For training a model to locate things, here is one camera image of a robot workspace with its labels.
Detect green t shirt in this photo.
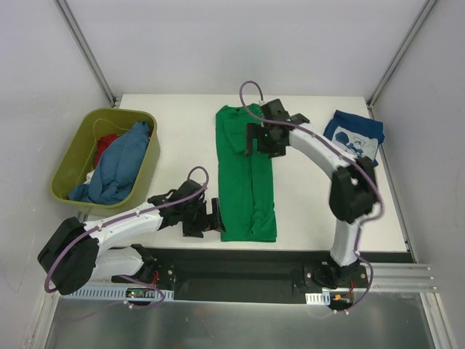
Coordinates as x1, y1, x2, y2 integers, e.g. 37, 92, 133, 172
215, 105, 278, 243

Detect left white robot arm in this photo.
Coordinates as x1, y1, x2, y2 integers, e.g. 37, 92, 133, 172
37, 179, 226, 295

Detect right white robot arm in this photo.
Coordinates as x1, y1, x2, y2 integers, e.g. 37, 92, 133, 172
246, 99, 382, 289

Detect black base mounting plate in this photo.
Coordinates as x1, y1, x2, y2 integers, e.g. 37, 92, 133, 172
110, 249, 368, 302

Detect folded navy printed t shirt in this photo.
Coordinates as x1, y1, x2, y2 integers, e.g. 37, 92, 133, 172
323, 110, 385, 167

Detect teal blue t shirt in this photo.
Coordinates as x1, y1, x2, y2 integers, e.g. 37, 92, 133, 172
68, 121, 150, 205

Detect white garment in bin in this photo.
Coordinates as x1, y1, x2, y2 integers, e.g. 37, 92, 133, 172
84, 170, 94, 185

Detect red t shirt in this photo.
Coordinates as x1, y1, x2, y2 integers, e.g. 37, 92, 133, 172
94, 134, 119, 167

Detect olive green plastic bin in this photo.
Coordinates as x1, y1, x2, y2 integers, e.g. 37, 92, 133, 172
51, 108, 161, 217

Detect left slotted cable duct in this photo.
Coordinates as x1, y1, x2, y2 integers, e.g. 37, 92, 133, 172
62, 285, 174, 302

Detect slotted cable duct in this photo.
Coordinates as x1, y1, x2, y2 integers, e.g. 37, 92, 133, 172
305, 292, 331, 306
62, 285, 174, 302

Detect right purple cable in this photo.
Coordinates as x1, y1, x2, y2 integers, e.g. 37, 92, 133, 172
238, 81, 386, 321

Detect purple cable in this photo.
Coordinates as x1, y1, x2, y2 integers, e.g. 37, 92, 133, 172
238, 81, 386, 321
43, 166, 211, 321

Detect right slotted cable duct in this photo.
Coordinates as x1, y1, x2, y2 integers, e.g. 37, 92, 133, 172
305, 292, 331, 306

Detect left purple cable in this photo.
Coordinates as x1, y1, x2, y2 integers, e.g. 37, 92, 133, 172
43, 166, 211, 321

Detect aluminium extrusion rail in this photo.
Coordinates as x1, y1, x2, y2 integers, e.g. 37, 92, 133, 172
44, 254, 439, 294

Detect right frame post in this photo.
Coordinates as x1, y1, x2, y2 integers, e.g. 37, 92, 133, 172
366, 0, 440, 111

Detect frame post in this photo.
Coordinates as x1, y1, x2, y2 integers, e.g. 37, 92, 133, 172
54, 0, 118, 107
366, 0, 440, 111

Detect left frame post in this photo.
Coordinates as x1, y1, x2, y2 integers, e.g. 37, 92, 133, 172
54, 0, 118, 107

